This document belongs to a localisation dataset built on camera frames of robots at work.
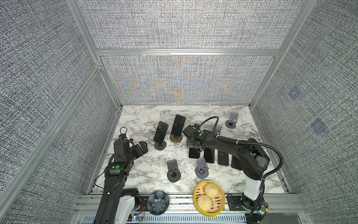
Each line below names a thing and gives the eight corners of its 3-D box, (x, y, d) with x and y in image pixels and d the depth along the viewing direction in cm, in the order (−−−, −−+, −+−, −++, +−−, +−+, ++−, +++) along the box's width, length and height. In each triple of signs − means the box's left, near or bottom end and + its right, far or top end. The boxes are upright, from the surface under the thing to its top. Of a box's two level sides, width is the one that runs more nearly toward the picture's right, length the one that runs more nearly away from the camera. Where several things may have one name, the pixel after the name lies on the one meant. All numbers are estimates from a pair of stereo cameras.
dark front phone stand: (167, 182, 82) (166, 176, 74) (168, 166, 88) (167, 159, 80) (180, 182, 82) (181, 176, 74) (180, 166, 88) (180, 159, 80)
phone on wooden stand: (171, 137, 102) (169, 123, 89) (177, 128, 108) (177, 113, 94) (178, 141, 100) (178, 127, 87) (185, 132, 105) (186, 117, 92)
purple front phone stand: (195, 178, 84) (197, 172, 76) (194, 164, 89) (196, 157, 81) (207, 178, 84) (210, 172, 76) (205, 164, 89) (208, 157, 81)
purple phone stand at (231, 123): (226, 128, 107) (230, 120, 99) (224, 120, 112) (227, 112, 104) (236, 128, 107) (240, 120, 99) (233, 120, 112) (238, 112, 104)
